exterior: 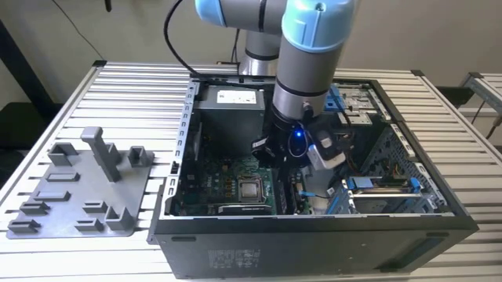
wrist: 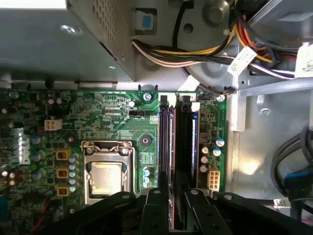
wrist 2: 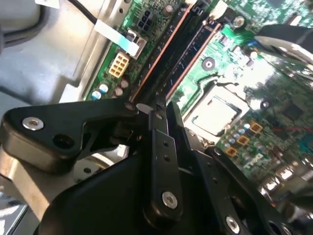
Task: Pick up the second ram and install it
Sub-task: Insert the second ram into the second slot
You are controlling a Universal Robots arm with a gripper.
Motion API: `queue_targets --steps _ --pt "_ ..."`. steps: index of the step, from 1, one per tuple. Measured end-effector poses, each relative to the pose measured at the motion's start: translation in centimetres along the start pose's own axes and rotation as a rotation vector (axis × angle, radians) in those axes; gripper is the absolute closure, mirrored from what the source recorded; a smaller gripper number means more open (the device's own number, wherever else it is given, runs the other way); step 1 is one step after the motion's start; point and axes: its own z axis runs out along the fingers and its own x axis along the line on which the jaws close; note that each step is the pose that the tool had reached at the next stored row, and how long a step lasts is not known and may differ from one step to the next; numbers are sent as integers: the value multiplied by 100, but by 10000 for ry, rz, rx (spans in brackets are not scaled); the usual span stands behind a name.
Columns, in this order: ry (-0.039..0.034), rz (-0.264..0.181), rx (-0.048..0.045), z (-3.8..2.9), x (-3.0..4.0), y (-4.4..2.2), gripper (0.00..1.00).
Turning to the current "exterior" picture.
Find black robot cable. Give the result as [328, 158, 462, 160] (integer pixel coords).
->
[163, 0, 205, 78]

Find grey parts rack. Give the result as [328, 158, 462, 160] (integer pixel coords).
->
[6, 126, 157, 240]

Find silver CPU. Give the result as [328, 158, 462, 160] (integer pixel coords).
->
[239, 182, 264, 202]

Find blue disk carrier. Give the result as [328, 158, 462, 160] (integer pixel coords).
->
[344, 176, 424, 203]
[326, 84, 346, 113]

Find green motherboard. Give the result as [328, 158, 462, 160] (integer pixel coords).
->
[174, 129, 316, 217]

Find black graphics card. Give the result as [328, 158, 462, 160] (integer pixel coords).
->
[218, 204, 273, 216]

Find metal disk bay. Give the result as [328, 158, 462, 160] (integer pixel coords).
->
[328, 173, 448, 215]

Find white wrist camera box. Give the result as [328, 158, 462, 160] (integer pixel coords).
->
[308, 129, 348, 170]

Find metal drive cage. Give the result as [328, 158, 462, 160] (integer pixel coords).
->
[328, 83, 388, 133]

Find black PC case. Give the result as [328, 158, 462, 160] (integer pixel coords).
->
[147, 72, 481, 280]

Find black box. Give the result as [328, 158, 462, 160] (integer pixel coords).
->
[434, 86, 476, 109]

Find black furniture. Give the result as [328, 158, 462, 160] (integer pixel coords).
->
[0, 19, 65, 183]

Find metal slat side table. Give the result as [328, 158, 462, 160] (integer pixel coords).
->
[457, 72, 502, 139]

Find grey power supply unit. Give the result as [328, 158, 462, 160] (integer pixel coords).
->
[195, 85, 276, 156]

